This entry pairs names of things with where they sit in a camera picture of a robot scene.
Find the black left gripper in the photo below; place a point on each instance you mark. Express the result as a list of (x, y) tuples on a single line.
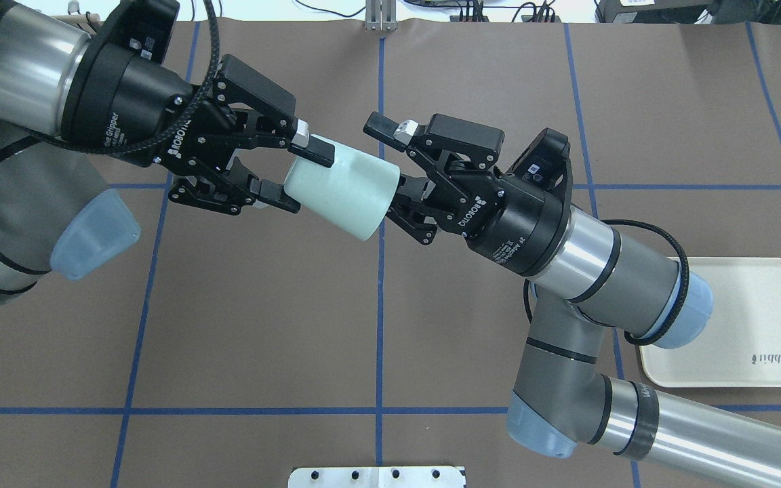
[(134, 107)]

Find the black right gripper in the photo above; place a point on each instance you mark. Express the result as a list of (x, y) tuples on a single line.
[(519, 227)]

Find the pale green plastic cup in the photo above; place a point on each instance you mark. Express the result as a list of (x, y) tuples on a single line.
[(353, 194)]

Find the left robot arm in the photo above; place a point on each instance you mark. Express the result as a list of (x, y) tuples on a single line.
[(66, 93)]

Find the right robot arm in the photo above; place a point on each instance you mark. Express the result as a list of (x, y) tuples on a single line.
[(587, 277)]

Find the cream rabbit print tray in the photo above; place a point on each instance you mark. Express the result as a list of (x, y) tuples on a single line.
[(741, 345)]

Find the grey power strip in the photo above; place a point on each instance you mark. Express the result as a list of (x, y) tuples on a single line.
[(470, 11), (542, 12)]

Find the aluminium frame post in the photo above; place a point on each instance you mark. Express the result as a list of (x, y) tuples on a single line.
[(381, 16)]

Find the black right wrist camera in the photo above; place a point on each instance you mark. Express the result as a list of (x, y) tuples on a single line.
[(545, 164)]

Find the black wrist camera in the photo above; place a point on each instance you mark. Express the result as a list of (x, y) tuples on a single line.
[(143, 27), (545, 164)]

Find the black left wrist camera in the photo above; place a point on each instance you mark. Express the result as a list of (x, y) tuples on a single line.
[(143, 27)]

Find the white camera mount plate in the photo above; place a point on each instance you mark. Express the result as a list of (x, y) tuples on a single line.
[(379, 476)]

